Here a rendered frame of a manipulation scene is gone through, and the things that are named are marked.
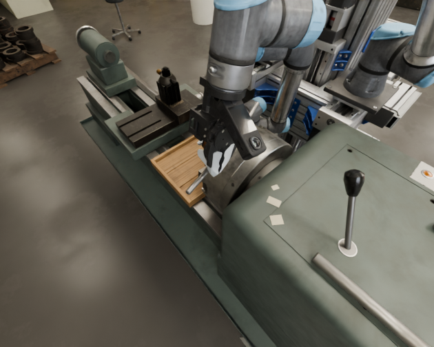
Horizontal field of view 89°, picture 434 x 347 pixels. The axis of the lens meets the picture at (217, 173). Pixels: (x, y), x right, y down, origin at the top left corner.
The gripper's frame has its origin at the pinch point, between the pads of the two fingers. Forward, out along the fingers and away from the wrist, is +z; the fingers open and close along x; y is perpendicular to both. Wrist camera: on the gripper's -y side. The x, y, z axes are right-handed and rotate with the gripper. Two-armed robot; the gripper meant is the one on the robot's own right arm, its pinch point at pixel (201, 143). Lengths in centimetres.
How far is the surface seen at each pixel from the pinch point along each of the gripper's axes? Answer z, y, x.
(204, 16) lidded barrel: -246, 318, -94
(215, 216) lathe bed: 9.0, -18.6, -21.8
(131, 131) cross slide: 14.2, 36.5, -11.2
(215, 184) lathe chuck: 10.6, -21.1, 6.5
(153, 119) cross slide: 2.2, 37.3, -11.1
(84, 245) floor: 75, 59, -108
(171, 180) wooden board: 13.8, 5.4, -17.8
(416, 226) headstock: -10, -62, 17
